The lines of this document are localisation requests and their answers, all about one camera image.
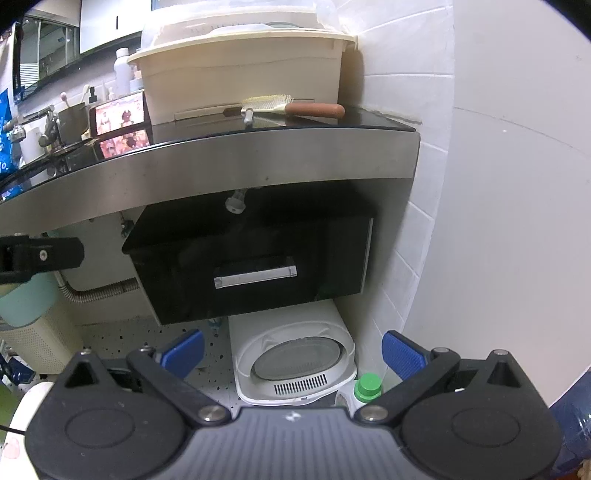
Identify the white wall cabinet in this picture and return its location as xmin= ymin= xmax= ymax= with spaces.
xmin=79 ymin=0 xmax=154 ymax=56

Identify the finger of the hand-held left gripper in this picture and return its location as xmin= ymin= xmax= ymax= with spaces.
xmin=0 ymin=234 xmax=85 ymax=283

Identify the wall mirror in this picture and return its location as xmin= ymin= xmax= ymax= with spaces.
xmin=17 ymin=13 xmax=80 ymax=94

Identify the cream dish rack box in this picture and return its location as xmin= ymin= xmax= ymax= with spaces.
xmin=127 ymin=23 xmax=358 ymax=126

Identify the clear plastic lid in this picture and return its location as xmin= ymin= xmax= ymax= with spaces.
xmin=139 ymin=0 xmax=357 ymax=52

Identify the steel-fronted vanity counter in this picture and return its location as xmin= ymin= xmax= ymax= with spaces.
xmin=0 ymin=104 xmax=422 ymax=241

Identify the chrome faucet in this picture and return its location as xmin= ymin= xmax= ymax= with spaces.
xmin=19 ymin=104 xmax=62 ymax=149

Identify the white drain fitting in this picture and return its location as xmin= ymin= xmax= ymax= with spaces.
xmin=224 ymin=188 xmax=249 ymax=214

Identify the smartphone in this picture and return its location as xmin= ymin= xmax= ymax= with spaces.
xmin=89 ymin=91 xmax=151 ymax=137

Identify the grey mug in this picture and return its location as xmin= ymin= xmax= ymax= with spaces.
xmin=58 ymin=103 xmax=91 ymax=142

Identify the flexible metal hose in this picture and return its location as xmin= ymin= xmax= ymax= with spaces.
xmin=56 ymin=271 xmax=140 ymax=305

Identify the blue water jug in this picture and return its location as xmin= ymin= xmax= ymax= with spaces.
xmin=547 ymin=364 xmax=591 ymax=480

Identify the tall white bottle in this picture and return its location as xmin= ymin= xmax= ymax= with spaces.
xmin=114 ymin=47 xmax=133 ymax=99

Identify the black drawer cabinet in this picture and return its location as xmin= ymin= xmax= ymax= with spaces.
xmin=122 ymin=184 xmax=376 ymax=254

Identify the blue printed packet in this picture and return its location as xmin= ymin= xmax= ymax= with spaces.
xmin=0 ymin=87 xmax=16 ymax=175

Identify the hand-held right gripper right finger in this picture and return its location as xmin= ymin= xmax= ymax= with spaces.
xmin=355 ymin=330 xmax=532 ymax=424

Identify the cream hairbrush with brown handle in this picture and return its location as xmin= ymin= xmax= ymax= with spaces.
xmin=240 ymin=93 xmax=346 ymax=119

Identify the green capped bottle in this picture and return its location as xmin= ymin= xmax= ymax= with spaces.
xmin=353 ymin=372 xmax=385 ymax=414

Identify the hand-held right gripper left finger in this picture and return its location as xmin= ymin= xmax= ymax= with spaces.
xmin=58 ymin=329 xmax=232 ymax=424

